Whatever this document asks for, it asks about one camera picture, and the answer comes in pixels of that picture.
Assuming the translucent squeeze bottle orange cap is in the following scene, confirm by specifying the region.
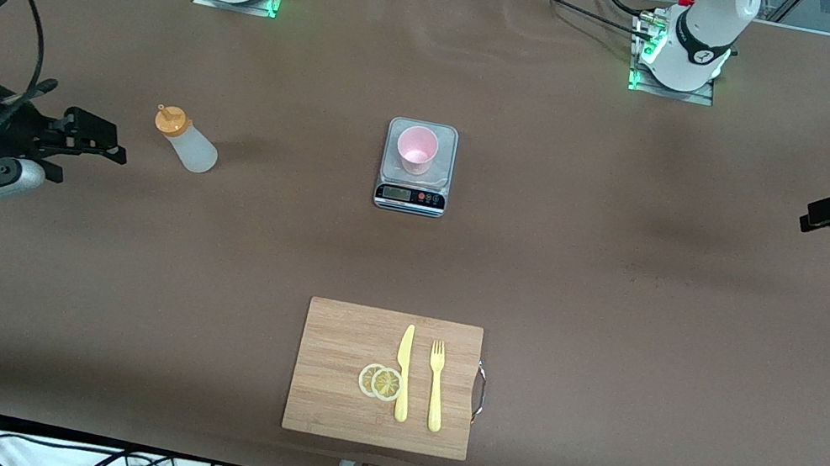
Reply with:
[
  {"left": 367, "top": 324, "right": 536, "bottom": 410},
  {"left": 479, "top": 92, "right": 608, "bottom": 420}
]
[{"left": 146, "top": 102, "right": 225, "bottom": 177}]

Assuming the pink plastic cup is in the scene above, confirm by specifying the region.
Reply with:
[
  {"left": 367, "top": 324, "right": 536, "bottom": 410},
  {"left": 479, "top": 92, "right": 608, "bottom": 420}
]
[{"left": 392, "top": 122, "right": 443, "bottom": 179}]

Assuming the silver digital kitchen scale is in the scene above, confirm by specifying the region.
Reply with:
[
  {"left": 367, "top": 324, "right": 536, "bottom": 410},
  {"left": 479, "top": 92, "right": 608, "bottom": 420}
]
[{"left": 372, "top": 115, "right": 462, "bottom": 220}]

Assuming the brown table cover sheet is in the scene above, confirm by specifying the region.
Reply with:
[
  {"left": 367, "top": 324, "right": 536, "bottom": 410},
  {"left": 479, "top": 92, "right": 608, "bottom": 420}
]
[{"left": 0, "top": 0, "right": 830, "bottom": 466}]

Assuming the lemon slice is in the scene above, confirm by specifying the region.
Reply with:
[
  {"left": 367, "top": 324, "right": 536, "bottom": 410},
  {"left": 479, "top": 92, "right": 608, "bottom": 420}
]
[
  {"left": 355, "top": 360, "right": 393, "bottom": 401},
  {"left": 368, "top": 364, "right": 406, "bottom": 405}
]

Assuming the yellow plastic knife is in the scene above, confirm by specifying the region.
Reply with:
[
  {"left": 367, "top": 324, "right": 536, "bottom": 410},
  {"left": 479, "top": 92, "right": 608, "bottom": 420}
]
[{"left": 385, "top": 322, "right": 424, "bottom": 425}]

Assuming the yellow plastic fork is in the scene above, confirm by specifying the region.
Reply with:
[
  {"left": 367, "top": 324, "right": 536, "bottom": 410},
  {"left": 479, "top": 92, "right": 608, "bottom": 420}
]
[{"left": 417, "top": 339, "right": 457, "bottom": 434}]

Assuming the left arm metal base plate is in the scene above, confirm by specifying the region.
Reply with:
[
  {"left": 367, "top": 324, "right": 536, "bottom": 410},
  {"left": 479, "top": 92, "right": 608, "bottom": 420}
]
[{"left": 626, "top": 17, "right": 726, "bottom": 107}]

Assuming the black cable on table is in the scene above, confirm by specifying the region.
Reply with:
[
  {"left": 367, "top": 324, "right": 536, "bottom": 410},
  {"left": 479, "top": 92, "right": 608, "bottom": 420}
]
[{"left": 498, "top": 0, "right": 666, "bottom": 45}]

